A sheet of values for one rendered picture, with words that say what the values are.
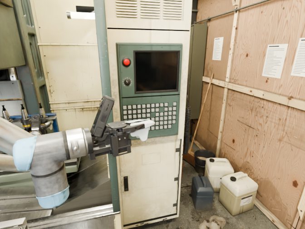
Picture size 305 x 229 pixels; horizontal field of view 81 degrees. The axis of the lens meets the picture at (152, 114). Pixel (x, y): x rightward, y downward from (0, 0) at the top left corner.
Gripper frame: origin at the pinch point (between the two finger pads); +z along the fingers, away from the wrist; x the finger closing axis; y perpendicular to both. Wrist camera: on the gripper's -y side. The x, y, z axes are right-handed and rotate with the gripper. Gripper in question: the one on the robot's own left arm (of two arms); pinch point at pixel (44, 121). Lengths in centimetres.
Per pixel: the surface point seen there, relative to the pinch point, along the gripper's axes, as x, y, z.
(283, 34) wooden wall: 201, -62, 5
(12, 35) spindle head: -24, -58, 44
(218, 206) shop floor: 159, 119, -5
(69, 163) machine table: 14.8, 30.2, -13.3
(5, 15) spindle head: -24, -72, 42
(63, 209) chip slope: 11, 50, -35
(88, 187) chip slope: 28, 40, -30
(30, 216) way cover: -6, 47, -39
